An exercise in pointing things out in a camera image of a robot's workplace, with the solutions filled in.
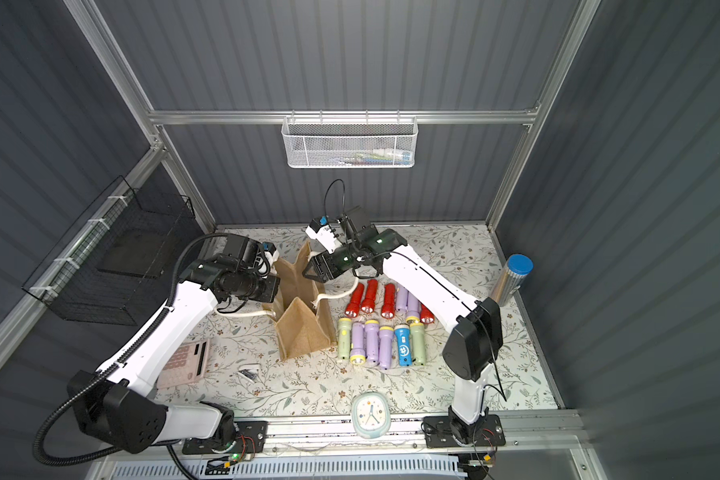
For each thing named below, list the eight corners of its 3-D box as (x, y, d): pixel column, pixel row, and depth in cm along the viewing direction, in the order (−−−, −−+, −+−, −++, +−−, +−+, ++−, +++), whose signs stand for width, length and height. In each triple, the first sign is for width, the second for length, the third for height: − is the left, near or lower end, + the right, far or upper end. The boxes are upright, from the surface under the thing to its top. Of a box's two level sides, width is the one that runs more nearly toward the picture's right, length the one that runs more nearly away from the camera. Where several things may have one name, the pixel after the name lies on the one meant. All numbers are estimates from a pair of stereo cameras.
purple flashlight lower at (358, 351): (350, 364, 87) (350, 361, 85) (351, 325, 95) (351, 321, 92) (365, 364, 87) (365, 361, 85) (365, 325, 95) (365, 321, 92)
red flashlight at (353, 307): (345, 316, 97) (343, 301, 90) (352, 296, 102) (351, 280, 95) (356, 319, 97) (355, 304, 89) (363, 299, 101) (363, 283, 94)
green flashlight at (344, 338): (336, 360, 87) (336, 356, 85) (339, 322, 95) (338, 317, 93) (350, 360, 87) (349, 356, 85) (351, 322, 95) (351, 317, 93)
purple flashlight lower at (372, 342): (365, 365, 86) (365, 361, 84) (365, 324, 95) (365, 320, 92) (379, 365, 86) (379, 361, 84) (378, 324, 95) (378, 320, 92)
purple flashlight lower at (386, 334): (379, 369, 86) (380, 366, 84) (378, 330, 93) (378, 326, 91) (394, 369, 86) (395, 366, 84) (392, 330, 93) (393, 326, 91)
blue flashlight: (396, 366, 86) (397, 363, 84) (394, 328, 94) (394, 324, 92) (411, 366, 86) (413, 363, 84) (408, 328, 94) (409, 324, 92)
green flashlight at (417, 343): (411, 365, 87) (412, 361, 85) (410, 326, 95) (411, 321, 92) (424, 366, 87) (426, 362, 84) (422, 327, 95) (424, 322, 92)
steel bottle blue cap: (488, 308, 99) (512, 271, 83) (484, 292, 103) (506, 253, 87) (509, 308, 99) (537, 271, 83) (503, 292, 103) (529, 253, 87)
